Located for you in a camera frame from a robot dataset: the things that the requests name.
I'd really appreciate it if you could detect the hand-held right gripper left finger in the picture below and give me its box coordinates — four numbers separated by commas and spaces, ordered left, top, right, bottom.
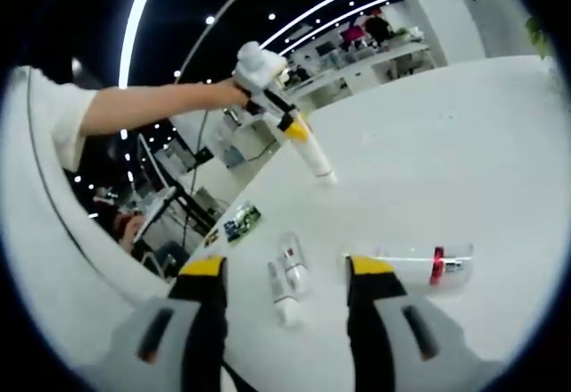
109, 255, 229, 392

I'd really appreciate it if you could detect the long white counter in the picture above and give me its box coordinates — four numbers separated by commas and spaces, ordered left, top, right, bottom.
285, 41, 436, 112

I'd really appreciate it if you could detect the black cable on shirt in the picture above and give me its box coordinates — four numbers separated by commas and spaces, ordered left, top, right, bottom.
25, 68, 135, 272

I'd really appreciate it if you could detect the green and black packet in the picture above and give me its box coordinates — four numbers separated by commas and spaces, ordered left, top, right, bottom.
224, 204, 263, 244

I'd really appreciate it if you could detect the red ringed skincare bottle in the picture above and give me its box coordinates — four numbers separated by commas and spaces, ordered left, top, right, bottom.
346, 242, 475, 289

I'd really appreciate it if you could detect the white slanted board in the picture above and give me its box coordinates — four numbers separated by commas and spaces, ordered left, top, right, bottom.
133, 186, 178, 242

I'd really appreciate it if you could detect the small red label skincare bottle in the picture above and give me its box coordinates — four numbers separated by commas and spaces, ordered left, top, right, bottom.
277, 230, 310, 294

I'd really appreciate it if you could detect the white skincare tube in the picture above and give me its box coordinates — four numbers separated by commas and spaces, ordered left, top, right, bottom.
292, 117, 339, 187

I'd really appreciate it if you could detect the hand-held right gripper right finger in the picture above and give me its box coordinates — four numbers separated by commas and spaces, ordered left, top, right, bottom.
345, 254, 490, 392

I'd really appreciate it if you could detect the black stand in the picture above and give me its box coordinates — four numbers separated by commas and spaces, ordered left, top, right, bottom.
133, 132, 233, 241

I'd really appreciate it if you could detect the small white skincare bottle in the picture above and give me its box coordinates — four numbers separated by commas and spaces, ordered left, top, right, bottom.
266, 261, 301, 329

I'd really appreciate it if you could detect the person's left hand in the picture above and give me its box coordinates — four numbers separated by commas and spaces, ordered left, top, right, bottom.
212, 79, 252, 112

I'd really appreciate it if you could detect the green potted plant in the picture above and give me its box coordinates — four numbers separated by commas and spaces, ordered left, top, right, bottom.
525, 15, 559, 61

